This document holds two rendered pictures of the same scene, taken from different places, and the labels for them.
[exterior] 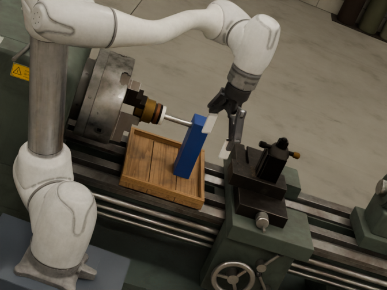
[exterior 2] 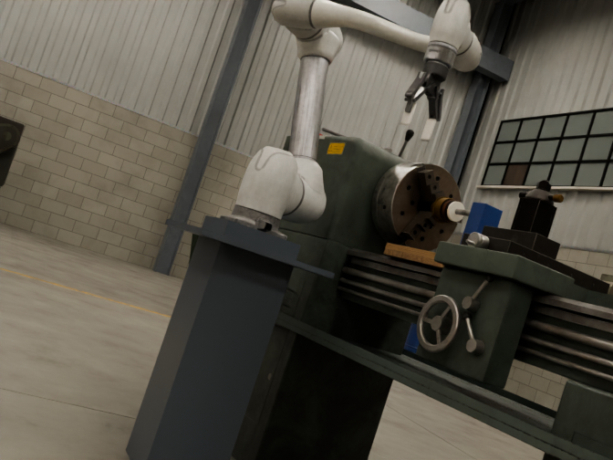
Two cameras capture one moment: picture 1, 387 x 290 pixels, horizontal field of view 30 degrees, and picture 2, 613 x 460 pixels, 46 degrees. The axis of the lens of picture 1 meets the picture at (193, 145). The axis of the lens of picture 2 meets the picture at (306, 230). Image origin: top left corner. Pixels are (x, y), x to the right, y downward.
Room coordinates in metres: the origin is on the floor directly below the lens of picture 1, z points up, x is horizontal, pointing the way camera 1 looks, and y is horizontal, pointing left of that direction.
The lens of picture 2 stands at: (1.02, -1.99, 0.71)
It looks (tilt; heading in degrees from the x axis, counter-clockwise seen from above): 3 degrees up; 70
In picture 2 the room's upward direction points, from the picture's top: 18 degrees clockwise
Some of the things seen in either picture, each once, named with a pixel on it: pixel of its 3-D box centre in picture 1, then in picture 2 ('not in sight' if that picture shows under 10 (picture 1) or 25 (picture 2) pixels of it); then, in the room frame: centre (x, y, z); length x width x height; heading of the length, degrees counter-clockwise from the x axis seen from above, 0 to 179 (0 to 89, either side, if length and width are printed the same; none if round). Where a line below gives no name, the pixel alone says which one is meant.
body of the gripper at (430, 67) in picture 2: (234, 98); (431, 79); (1.94, -0.06, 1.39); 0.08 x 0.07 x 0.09; 33
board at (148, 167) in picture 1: (164, 166); (453, 269); (2.29, 0.07, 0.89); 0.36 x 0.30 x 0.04; 10
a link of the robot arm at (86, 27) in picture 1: (68, 20); (296, 12); (1.59, 0.39, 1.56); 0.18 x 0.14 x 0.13; 130
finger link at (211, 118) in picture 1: (209, 123); (428, 130); (2.00, -0.02, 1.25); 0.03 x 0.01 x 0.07; 123
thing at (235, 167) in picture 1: (256, 179); (518, 242); (2.26, -0.26, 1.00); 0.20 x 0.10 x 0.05; 100
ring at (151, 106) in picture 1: (147, 110); (445, 210); (2.27, 0.19, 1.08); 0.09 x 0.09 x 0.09; 10
